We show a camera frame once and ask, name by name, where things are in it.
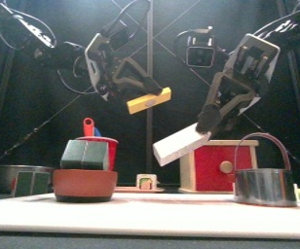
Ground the red toy spatula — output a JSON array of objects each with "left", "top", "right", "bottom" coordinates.
[{"left": 82, "top": 117, "right": 97, "bottom": 138}]

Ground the black vertical frame pole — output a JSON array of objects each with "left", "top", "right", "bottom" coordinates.
[{"left": 145, "top": 0, "right": 155, "bottom": 174}]

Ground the white cutting board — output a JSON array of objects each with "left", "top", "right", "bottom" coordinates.
[{"left": 0, "top": 191, "right": 300, "bottom": 241}]

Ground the thin diagonal frame wire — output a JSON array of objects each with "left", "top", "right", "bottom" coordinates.
[
  {"left": 113, "top": 0, "right": 300, "bottom": 179},
  {"left": 0, "top": 0, "right": 202, "bottom": 170}
]

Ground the white toy rice block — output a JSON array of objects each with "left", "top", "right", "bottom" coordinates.
[{"left": 151, "top": 130, "right": 213, "bottom": 167}]

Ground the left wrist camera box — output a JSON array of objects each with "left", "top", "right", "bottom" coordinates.
[{"left": 99, "top": 23, "right": 134, "bottom": 53}]

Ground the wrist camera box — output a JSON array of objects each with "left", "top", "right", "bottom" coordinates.
[
  {"left": 183, "top": 28, "right": 219, "bottom": 69},
  {"left": 99, "top": 23, "right": 134, "bottom": 53}
]

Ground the green seaweed block red edge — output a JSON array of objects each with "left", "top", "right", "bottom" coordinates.
[{"left": 11, "top": 170, "right": 52, "bottom": 198}]

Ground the terracotta bowl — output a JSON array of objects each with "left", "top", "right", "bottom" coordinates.
[{"left": 51, "top": 168, "right": 119, "bottom": 203}]

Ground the yellow toy egg block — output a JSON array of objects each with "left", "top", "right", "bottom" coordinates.
[{"left": 125, "top": 87, "right": 174, "bottom": 116}]

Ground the red plastic cup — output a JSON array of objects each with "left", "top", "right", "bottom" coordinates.
[{"left": 75, "top": 135, "right": 121, "bottom": 172}]

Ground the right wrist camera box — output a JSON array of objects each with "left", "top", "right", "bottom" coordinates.
[{"left": 183, "top": 28, "right": 219, "bottom": 69}]

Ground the brown wooden tray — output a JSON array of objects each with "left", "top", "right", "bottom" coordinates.
[{"left": 113, "top": 185, "right": 166, "bottom": 194}]

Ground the small red object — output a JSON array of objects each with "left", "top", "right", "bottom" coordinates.
[{"left": 233, "top": 131, "right": 298, "bottom": 208}]

